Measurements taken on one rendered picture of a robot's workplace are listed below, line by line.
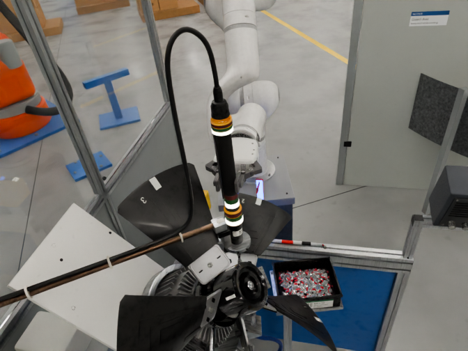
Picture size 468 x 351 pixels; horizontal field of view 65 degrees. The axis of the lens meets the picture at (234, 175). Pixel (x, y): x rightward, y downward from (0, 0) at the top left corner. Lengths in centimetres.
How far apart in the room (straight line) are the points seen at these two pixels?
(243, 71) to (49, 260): 67
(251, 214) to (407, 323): 146
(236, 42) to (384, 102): 184
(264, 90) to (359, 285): 88
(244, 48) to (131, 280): 69
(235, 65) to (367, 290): 109
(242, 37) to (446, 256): 212
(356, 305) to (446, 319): 81
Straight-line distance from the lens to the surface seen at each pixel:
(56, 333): 133
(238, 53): 102
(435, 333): 241
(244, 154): 87
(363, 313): 183
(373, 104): 274
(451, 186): 125
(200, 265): 94
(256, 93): 142
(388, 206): 299
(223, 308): 93
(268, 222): 112
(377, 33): 255
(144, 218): 93
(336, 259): 150
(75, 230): 104
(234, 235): 92
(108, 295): 102
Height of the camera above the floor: 198
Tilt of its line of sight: 38 degrees down
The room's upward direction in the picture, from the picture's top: 7 degrees counter-clockwise
